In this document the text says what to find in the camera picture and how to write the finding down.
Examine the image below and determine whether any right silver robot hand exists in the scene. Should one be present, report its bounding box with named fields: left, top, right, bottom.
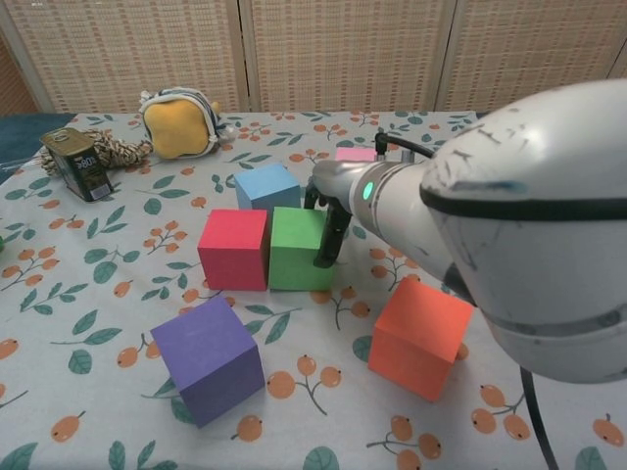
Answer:
left=303, top=159, right=373, bottom=269

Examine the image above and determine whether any pink foam cube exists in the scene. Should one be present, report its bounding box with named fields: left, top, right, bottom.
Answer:
left=335, top=146, right=379, bottom=163

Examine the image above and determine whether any blue foam cube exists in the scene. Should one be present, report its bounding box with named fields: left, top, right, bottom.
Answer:
left=233, top=164, right=302, bottom=212

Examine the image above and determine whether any green foam cube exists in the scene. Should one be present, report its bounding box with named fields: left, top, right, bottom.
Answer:
left=267, top=206, right=337, bottom=293

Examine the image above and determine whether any red foam cube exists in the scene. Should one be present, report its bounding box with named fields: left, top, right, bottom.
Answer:
left=197, top=209, right=269, bottom=292

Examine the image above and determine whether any orange foam cube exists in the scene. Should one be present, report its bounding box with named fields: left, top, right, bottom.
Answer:
left=367, top=277, right=475, bottom=403

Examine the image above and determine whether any purple foam cube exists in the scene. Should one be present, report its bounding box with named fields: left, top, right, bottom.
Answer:
left=150, top=295, right=266, bottom=429

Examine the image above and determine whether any woven folding screen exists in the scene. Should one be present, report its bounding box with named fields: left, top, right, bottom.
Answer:
left=0, top=0, right=627, bottom=117

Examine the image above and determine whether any yellow striped plush toy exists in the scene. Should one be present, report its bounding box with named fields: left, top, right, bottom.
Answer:
left=137, top=87, right=236, bottom=160

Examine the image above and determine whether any green tin can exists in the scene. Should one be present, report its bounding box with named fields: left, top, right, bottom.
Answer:
left=39, top=127, right=115, bottom=203

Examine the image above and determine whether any floral print tablecloth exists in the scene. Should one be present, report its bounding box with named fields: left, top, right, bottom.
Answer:
left=0, top=111, right=627, bottom=470

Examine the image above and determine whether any braided rope toy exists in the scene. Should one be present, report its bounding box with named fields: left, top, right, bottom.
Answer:
left=38, top=130, right=153, bottom=176

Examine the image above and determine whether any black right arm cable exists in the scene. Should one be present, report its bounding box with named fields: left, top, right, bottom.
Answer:
left=374, top=130, right=559, bottom=470

